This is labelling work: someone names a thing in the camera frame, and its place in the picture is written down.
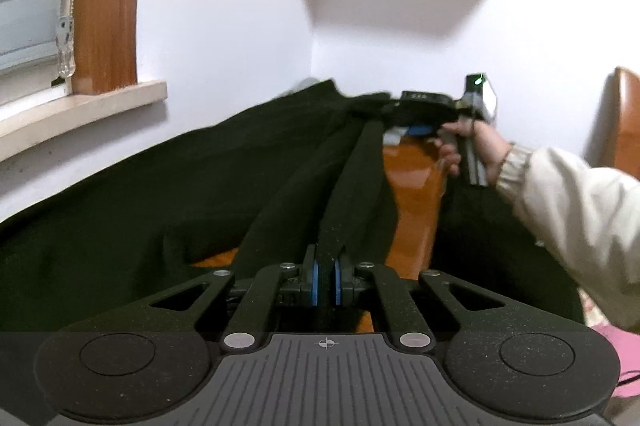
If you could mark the pink cloth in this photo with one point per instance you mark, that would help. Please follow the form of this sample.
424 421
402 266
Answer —
625 356

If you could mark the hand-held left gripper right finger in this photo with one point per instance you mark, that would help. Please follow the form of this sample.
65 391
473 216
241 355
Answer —
338 283

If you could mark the black garment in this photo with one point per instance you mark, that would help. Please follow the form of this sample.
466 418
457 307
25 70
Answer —
200 186

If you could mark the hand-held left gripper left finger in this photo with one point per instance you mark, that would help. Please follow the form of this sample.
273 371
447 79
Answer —
314 281

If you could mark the person's right forearm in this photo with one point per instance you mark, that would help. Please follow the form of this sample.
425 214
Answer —
575 206

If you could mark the wooden window frame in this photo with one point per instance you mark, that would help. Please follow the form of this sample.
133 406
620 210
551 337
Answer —
107 6

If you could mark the white window sill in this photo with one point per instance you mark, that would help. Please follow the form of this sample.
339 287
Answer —
75 111

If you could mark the wooden furniture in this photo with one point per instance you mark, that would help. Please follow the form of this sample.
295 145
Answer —
629 121

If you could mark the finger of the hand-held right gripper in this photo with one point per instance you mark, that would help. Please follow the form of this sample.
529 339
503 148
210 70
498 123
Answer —
417 131

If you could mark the person's right hand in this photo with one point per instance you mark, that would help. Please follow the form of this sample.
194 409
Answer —
495 151

